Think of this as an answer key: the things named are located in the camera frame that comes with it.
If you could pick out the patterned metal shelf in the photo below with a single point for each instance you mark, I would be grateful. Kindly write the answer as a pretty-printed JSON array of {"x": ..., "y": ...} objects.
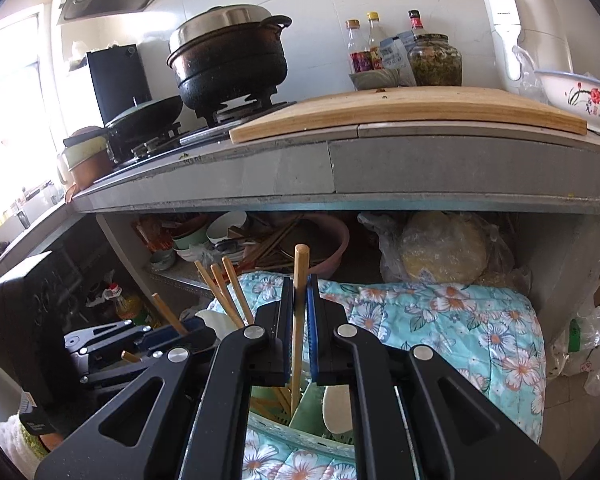
[{"x": 180, "y": 276}]

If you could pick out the pile of white plastic bags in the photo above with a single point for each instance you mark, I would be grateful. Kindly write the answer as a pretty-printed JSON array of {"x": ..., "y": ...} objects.
[{"x": 590, "y": 355}]

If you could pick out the glass wok lid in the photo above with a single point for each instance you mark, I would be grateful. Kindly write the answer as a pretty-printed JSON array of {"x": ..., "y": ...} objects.
[{"x": 140, "y": 109}]

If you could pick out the floral enamel basin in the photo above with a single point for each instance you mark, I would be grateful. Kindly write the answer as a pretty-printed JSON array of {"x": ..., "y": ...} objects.
[{"x": 580, "y": 97}]

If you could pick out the stack of white plates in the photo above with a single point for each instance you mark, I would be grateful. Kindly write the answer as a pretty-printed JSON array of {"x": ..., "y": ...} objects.
[{"x": 232, "y": 252}]

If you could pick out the orange cap sauce bottle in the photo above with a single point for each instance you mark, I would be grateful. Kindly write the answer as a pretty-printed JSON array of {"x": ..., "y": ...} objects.
[{"x": 359, "y": 55}]

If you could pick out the black gas stove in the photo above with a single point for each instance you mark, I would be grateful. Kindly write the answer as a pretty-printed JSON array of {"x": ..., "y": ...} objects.
[{"x": 205, "y": 132}]

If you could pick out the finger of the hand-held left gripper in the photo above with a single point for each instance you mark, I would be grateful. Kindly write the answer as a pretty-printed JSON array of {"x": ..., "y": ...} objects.
[
  {"x": 180, "y": 334},
  {"x": 110, "y": 372}
]

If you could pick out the steel pot lid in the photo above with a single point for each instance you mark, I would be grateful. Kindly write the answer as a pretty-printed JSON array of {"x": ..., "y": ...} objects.
[{"x": 215, "y": 27}]

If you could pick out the turquoise floral blanket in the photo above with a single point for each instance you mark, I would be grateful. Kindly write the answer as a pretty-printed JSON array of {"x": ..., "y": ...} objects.
[{"x": 455, "y": 330}]

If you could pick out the plastic bag with yellow contents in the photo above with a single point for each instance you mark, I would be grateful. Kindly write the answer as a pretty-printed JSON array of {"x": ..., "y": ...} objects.
[{"x": 440, "y": 250}]

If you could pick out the red snack packets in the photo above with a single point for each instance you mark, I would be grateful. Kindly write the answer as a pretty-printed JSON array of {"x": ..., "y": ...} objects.
[{"x": 152, "y": 235}]

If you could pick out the small floral bowl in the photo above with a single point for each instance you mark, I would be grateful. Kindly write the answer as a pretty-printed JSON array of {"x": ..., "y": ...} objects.
[{"x": 162, "y": 260}]

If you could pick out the black stock pot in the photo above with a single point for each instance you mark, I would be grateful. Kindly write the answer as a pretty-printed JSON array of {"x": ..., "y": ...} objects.
[{"x": 230, "y": 80}]

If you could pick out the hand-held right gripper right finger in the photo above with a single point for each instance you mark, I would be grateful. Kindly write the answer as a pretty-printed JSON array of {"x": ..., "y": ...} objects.
[{"x": 312, "y": 340}]

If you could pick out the yellow cooking oil bottle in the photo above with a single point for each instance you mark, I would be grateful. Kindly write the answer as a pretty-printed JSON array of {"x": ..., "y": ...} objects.
[{"x": 130, "y": 307}]

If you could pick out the wooden chopstick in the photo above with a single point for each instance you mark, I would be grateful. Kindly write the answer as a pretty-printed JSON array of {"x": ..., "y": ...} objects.
[
  {"x": 167, "y": 312},
  {"x": 215, "y": 290},
  {"x": 237, "y": 285},
  {"x": 130, "y": 357},
  {"x": 300, "y": 270},
  {"x": 226, "y": 290}
]

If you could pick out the white ceramic spoon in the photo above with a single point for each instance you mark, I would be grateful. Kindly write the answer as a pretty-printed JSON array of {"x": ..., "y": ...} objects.
[
  {"x": 337, "y": 410},
  {"x": 215, "y": 322}
]

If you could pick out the bundle of wooden chopsticks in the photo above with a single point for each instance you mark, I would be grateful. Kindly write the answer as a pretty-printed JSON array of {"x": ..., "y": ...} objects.
[{"x": 270, "y": 245}]

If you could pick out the black wok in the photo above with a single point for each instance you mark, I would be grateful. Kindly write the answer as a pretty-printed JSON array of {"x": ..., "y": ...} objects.
[{"x": 145, "y": 121}]

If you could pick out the glass pickle jar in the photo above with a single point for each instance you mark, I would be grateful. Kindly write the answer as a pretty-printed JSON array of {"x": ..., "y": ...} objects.
[{"x": 435, "y": 62}]

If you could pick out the black box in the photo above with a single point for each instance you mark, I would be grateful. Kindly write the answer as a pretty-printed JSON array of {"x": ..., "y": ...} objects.
[{"x": 115, "y": 80}]

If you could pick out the green bowl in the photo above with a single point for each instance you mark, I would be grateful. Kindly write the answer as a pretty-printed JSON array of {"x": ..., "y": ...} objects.
[{"x": 190, "y": 242}]

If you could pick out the mint green utensil holder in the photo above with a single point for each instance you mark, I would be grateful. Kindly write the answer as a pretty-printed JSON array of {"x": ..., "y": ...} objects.
[{"x": 310, "y": 412}]

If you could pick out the blue white packet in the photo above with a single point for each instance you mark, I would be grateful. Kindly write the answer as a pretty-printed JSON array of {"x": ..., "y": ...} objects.
[{"x": 396, "y": 55}]

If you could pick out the pale green cover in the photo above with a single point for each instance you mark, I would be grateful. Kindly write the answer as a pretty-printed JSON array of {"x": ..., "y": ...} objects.
[{"x": 85, "y": 146}]

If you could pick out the wooden cutting board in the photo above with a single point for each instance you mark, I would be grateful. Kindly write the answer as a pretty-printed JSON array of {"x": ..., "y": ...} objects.
[{"x": 405, "y": 110}]

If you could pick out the pink plastic basin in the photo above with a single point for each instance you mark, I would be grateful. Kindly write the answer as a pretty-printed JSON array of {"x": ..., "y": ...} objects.
[{"x": 325, "y": 240}]

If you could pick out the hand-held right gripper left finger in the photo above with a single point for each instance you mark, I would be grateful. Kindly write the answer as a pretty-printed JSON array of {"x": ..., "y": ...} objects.
[{"x": 275, "y": 350}]

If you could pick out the white electric kettle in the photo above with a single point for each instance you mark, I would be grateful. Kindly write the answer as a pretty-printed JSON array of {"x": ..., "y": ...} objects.
[{"x": 535, "y": 25}]

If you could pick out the large white bowl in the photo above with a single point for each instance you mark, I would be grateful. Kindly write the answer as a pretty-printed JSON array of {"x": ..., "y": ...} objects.
[{"x": 225, "y": 227}]

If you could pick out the grey concrete counter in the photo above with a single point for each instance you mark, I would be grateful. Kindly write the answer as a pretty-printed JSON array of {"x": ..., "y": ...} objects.
[{"x": 430, "y": 167}]

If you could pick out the yellow cap sauce bottle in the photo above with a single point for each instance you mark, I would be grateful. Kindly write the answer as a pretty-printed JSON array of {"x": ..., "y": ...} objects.
[{"x": 375, "y": 35}]

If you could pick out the brown clay pot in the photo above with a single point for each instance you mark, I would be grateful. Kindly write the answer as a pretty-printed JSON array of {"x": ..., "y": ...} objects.
[{"x": 87, "y": 170}]

